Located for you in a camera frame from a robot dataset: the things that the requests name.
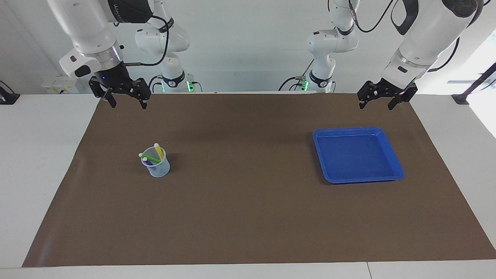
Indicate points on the green pen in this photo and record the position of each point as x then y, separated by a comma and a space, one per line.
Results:
149, 157

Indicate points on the black table clamp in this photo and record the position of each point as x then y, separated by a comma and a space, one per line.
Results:
9, 97

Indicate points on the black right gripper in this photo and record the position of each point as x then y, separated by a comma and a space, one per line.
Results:
114, 77

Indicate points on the black stand with pole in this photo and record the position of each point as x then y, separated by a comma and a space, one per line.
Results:
461, 99

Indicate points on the white power strip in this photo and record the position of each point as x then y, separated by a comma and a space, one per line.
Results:
58, 85

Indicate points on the translucent plastic cup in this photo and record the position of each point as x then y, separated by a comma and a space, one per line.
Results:
159, 170

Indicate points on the yellow pen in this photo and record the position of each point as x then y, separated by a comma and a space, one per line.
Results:
159, 151

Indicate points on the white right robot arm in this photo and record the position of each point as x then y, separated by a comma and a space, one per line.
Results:
89, 31

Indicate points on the brown table mat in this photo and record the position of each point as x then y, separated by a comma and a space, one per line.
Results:
248, 213

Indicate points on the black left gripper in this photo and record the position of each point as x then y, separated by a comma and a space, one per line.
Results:
387, 88

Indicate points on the purple pen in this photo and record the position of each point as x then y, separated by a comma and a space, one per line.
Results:
149, 164

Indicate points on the blue plastic tray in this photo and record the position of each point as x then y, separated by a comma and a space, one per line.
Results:
356, 155

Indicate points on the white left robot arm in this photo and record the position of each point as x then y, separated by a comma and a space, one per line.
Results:
430, 35

